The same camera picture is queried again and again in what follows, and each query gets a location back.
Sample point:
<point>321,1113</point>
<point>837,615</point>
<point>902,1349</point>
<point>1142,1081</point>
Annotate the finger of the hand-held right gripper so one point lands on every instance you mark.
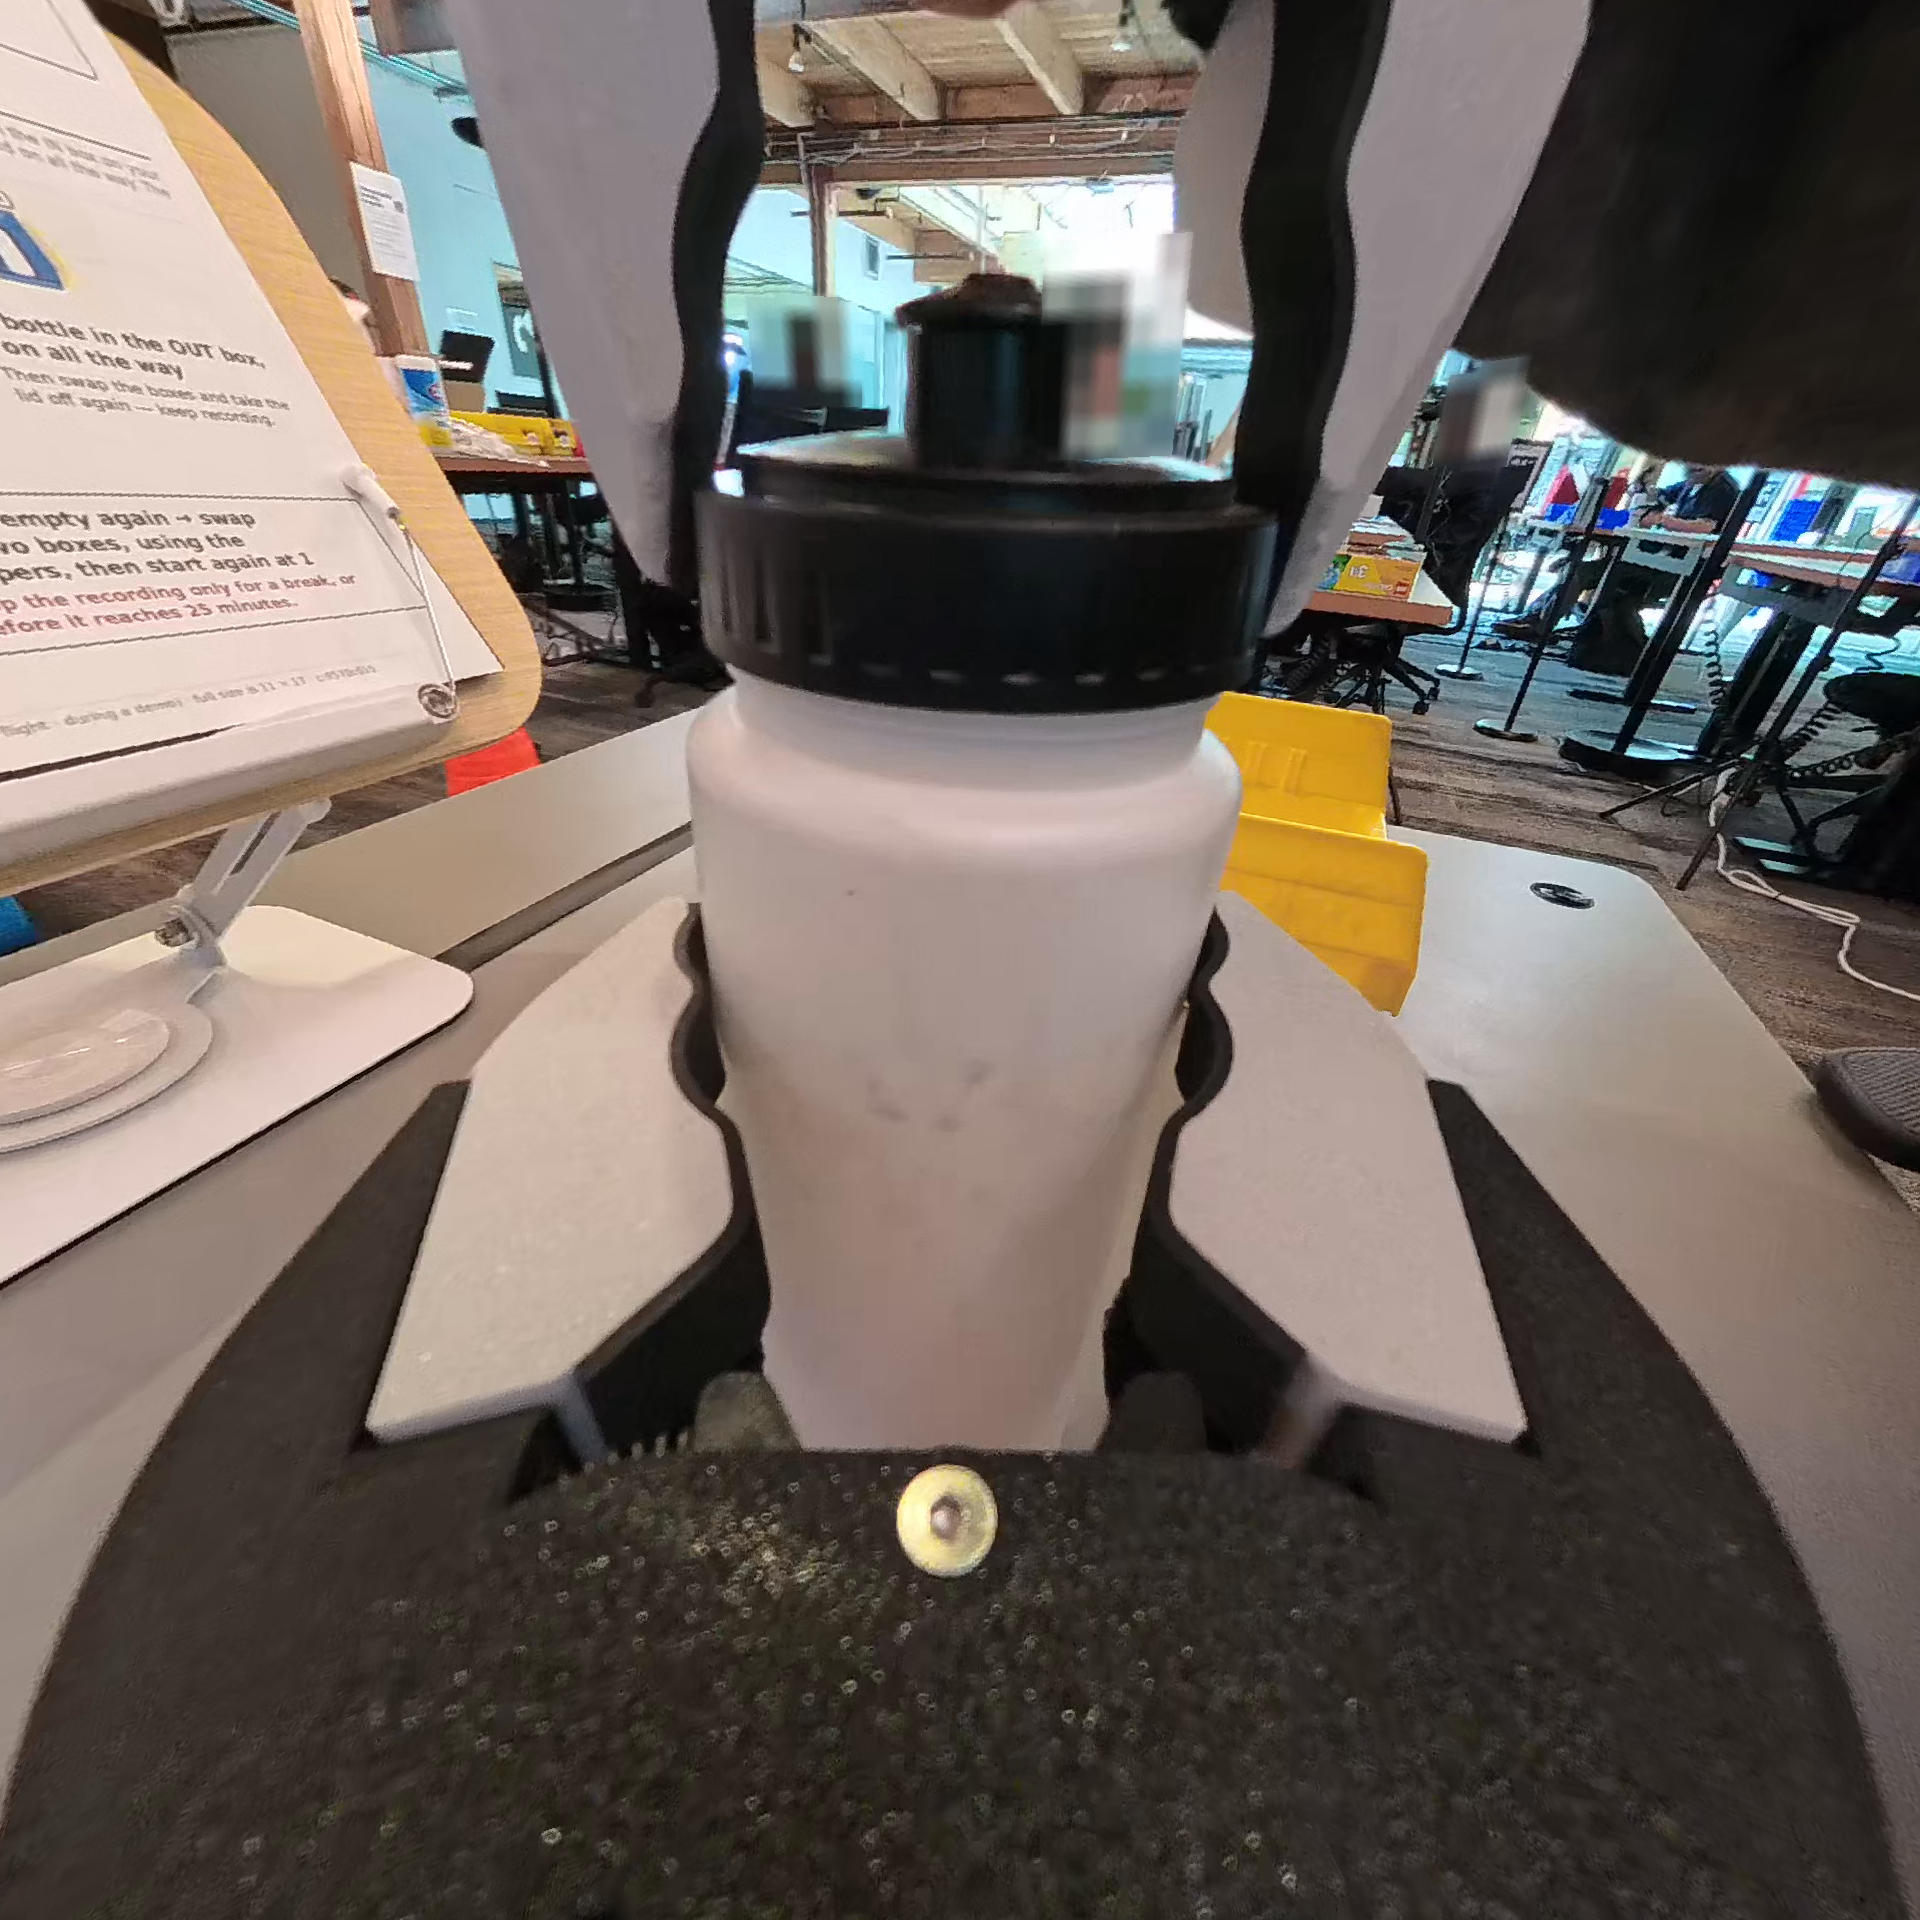
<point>598,225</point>
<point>1441,181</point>

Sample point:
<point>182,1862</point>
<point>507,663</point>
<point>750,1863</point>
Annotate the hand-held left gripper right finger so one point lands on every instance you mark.
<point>1334,1201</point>

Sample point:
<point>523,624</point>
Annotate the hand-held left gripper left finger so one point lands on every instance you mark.
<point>555,1201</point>

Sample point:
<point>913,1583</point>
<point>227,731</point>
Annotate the yellow plastic bin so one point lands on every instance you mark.
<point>1318,885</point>

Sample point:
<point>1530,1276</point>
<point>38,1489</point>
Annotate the white plastic bottle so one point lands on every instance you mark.
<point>960,974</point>

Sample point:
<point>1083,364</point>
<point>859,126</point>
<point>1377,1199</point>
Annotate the black bottle lid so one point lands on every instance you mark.
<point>974,599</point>

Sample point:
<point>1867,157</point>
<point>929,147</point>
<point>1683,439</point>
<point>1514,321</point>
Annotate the person's right forearm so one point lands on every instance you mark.
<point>1724,225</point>

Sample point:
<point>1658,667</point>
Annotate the row of coloured storage bins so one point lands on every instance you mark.
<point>493,436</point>

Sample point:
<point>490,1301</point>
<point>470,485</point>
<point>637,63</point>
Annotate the white wipes canister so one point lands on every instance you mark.
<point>425,389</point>

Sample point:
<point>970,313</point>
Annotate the instruction sheet on stand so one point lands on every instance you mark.
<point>300,300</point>

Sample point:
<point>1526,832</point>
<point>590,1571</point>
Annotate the round metal desk fitting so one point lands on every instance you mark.
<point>1560,897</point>

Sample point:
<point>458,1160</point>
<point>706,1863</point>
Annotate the orange traffic cone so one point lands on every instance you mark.
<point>492,765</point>

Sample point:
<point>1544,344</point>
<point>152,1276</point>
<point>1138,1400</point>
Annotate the printed instruction sheet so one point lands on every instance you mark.
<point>148,451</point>

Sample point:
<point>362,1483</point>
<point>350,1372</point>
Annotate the black tripod stand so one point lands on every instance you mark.
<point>1772,735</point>

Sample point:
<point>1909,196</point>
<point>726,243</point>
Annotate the wooden ceiling post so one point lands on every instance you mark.
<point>346,149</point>

